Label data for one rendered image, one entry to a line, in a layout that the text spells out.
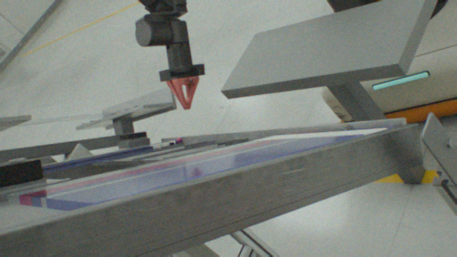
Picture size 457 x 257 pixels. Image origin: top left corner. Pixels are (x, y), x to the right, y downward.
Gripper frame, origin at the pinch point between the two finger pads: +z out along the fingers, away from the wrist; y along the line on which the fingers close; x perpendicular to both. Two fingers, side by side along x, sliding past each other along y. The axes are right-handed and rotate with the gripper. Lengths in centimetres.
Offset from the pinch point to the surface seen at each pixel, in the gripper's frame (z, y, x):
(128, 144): 6.8, -7.8, -12.6
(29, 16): -173, -751, 268
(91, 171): 11.1, -7.5, -23.0
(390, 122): 7, 56, -3
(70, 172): 10.3, -7.5, -27.8
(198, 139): 7.6, 7.2, -3.6
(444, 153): 12, 65, -4
